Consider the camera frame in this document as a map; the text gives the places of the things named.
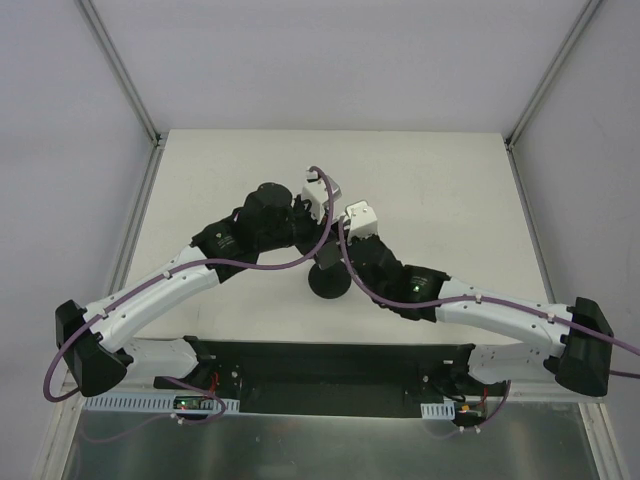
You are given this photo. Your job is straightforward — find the aluminium frame post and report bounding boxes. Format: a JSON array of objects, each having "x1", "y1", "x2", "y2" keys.
[
  {"x1": 74, "y1": 0, "x2": 162, "y2": 146},
  {"x1": 504, "y1": 0, "x2": 606, "y2": 152}
]

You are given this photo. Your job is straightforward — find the white slotted left cable duct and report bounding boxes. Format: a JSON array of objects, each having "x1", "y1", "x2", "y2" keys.
[{"x1": 84, "y1": 393, "x2": 240, "y2": 416}]

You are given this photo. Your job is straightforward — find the light blue smartphone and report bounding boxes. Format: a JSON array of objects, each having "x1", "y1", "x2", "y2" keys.
[{"x1": 315, "y1": 243, "x2": 341, "y2": 270}]

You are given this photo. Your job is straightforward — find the aluminium right table rail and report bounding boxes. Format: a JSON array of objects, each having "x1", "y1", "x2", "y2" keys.
[{"x1": 505, "y1": 145, "x2": 561, "y2": 303}]

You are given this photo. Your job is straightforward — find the shiny metal front panel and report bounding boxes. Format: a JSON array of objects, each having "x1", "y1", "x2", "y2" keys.
[{"x1": 35, "y1": 399, "x2": 603, "y2": 479}]

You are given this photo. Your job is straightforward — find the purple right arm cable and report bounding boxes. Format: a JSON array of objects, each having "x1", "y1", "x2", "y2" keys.
[{"x1": 337, "y1": 214, "x2": 640, "y2": 379}]

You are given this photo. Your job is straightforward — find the aluminium left frame post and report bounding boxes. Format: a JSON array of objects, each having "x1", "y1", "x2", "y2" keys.
[{"x1": 74, "y1": 0, "x2": 162, "y2": 146}]

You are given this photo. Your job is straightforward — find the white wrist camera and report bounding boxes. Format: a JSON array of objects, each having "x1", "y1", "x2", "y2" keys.
[
  {"x1": 344, "y1": 200, "x2": 378, "y2": 244},
  {"x1": 300, "y1": 169, "x2": 342, "y2": 223}
]

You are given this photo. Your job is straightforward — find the aluminium left table rail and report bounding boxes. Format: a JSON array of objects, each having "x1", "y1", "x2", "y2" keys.
[{"x1": 32, "y1": 132, "x2": 169, "y2": 479}]

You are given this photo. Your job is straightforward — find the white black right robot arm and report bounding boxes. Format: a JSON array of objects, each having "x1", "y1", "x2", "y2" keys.
[{"x1": 340, "y1": 235, "x2": 613, "y2": 397}]

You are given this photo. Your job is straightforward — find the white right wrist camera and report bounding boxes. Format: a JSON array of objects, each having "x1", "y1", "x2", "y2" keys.
[{"x1": 344, "y1": 200, "x2": 378, "y2": 244}]

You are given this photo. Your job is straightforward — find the aluminium right frame post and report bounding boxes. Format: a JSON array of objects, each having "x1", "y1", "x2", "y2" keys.
[{"x1": 504, "y1": 0, "x2": 606, "y2": 152}]

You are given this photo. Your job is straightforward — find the aluminium table rail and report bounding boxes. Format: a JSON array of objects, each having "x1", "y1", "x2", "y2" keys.
[
  {"x1": 32, "y1": 132, "x2": 169, "y2": 479},
  {"x1": 505, "y1": 145, "x2": 561, "y2": 303}
]

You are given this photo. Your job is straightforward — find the white slotted cable duct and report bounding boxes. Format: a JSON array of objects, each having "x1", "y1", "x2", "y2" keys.
[
  {"x1": 84, "y1": 393, "x2": 240, "y2": 416},
  {"x1": 420, "y1": 399, "x2": 456, "y2": 421}
]

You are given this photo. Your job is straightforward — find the black phone stand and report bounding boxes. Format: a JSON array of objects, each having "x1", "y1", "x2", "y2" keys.
[{"x1": 308, "y1": 262, "x2": 352, "y2": 300}]

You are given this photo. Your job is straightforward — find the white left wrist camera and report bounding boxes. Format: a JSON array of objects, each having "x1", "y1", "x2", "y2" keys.
[{"x1": 300, "y1": 169, "x2": 342, "y2": 223}]

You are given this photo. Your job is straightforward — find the white slotted right cable duct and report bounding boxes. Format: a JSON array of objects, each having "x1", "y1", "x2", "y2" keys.
[{"x1": 420, "y1": 399, "x2": 456, "y2": 421}]

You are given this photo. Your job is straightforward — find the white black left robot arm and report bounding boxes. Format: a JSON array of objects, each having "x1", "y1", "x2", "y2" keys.
[{"x1": 54, "y1": 178, "x2": 341, "y2": 397}]

